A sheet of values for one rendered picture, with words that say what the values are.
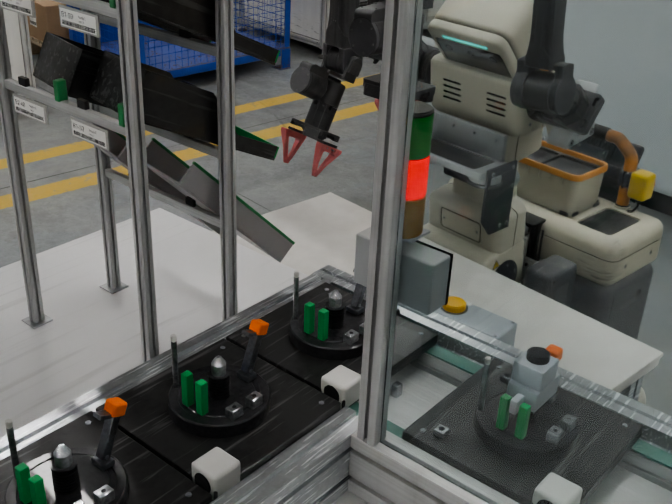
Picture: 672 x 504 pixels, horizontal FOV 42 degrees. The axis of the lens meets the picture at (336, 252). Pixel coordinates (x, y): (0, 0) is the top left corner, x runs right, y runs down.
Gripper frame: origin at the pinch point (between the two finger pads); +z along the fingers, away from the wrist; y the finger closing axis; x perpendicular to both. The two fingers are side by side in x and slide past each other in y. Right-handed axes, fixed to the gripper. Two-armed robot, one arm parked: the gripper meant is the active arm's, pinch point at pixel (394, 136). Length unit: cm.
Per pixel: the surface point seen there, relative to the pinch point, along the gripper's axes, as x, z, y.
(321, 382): -30.6, 26.8, 13.2
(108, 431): -62, 22, 6
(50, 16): 223, 83, -451
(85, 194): 110, 120, -254
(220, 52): -24.3, -14.0, -15.2
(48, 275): -28, 39, -60
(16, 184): -41, 12, -46
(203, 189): -25.6, 7.9, -17.5
